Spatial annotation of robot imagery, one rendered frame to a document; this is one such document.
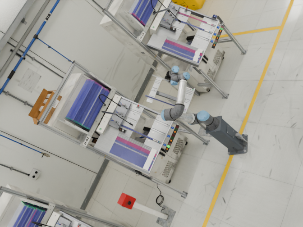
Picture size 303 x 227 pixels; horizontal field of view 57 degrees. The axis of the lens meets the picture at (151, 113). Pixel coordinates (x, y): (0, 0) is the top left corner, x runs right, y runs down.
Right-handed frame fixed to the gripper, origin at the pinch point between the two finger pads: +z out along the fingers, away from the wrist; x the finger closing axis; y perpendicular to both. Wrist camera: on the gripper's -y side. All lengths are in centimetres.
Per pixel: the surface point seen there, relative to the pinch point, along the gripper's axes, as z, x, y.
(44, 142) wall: 162, 109, 125
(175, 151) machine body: 73, 57, -52
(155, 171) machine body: 66, 93, -36
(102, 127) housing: 28, 76, 47
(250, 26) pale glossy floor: 51, -160, -87
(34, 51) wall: 112, -2, 188
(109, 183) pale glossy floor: 198, 128, 5
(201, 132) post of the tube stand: 67, 19, -76
